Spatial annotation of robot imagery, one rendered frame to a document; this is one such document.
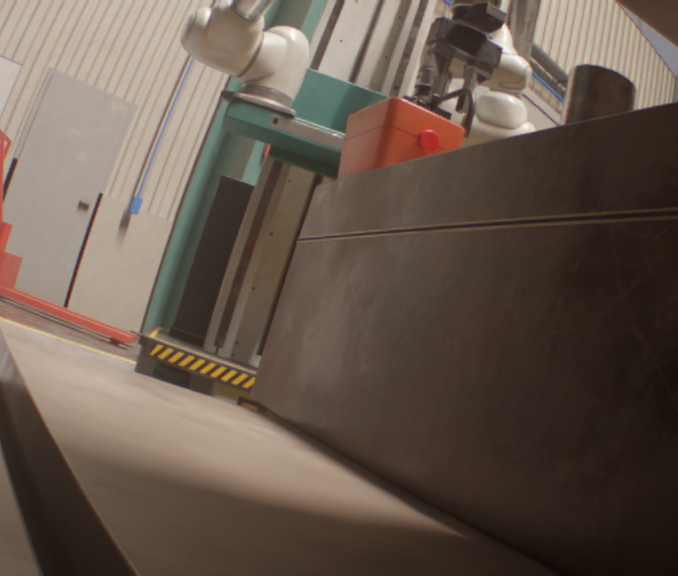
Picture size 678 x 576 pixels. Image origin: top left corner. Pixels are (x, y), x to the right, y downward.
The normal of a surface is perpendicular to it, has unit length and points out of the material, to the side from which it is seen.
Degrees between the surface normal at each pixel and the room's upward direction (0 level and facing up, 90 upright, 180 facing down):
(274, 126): 90
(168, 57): 90
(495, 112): 96
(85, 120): 90
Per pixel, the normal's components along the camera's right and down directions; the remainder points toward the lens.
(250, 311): 0.22, -0.04
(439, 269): -0.88, -0.32
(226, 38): 0.04, 0.73
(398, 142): 0.33, 0.14
